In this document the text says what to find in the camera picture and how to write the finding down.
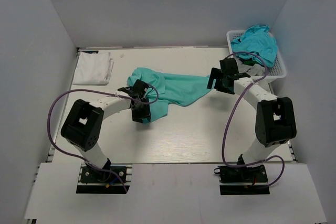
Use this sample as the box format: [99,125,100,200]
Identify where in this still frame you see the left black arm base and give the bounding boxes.
[76,164,132,195]

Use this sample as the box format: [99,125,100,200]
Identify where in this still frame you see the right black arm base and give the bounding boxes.
[214,165,270,196]

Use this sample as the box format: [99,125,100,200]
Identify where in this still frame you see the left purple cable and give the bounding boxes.
[47,82,159,193]

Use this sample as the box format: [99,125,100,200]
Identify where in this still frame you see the blue t shirt in basket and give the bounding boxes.
[230,25,278,68]

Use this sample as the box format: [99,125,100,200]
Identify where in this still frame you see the folded white t shirt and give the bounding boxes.
[72,52,114,86]

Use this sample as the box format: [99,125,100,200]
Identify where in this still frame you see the teal green t shirt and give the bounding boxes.
[127,68,210,124]

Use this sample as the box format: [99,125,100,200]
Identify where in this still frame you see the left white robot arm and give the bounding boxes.
[61,80,151,182]

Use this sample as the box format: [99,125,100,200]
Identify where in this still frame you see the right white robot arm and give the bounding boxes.
[207,58,297,182]

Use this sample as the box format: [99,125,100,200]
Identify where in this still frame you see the white plastic basket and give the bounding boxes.
[226,30,287,83]

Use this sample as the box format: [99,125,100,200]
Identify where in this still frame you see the white grey cloth in basket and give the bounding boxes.
[236,59,265,76]

